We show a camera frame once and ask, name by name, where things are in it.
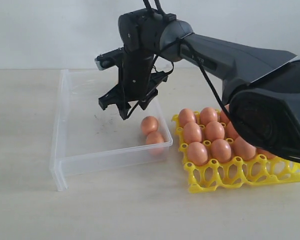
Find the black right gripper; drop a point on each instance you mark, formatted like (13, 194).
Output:
(139, 84)

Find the brown egg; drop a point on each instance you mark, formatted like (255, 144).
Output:
(149, 124)
(221, 150)
(185, 116)
(223, 117)
(230, 131)
(266, 153)
(155, 137)
(197, 153)
(192, 132)
(243, 149)
(214, 130)
(207, 115)

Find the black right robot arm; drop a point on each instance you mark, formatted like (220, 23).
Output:
(260, 87)

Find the clear plastic storage box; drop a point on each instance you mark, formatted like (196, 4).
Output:
(88, 139)

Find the yellow plastic egg tray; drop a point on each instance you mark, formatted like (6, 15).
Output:
(259, 171)

